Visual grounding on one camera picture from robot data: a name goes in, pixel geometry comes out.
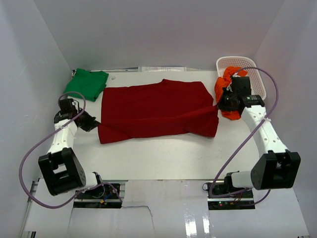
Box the red t-shirt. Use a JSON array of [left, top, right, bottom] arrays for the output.
[[98, 79, 219, 144]]

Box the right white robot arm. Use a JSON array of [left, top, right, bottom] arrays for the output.
[[218, 76, 301, 198]]

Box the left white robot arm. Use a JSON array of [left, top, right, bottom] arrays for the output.
[[38, 98, 105, 198]]

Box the orange crumpled t-shirt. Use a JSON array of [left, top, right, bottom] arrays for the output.
[[214, 66, 241, 120]]

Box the white perforated plastic basket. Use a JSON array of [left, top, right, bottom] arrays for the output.
[[216, 56, 266, 100]]

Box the green folded t-shirt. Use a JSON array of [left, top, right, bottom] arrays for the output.
[[64, 68, 109, 102]]

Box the white paper sheet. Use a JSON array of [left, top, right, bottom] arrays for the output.
[[138, 66, 187, 72]]

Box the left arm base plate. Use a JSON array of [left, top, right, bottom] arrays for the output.
[[73, 182, 125, 209]]

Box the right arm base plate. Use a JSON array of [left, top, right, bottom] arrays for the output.
[[202, 179, 255, 211]]

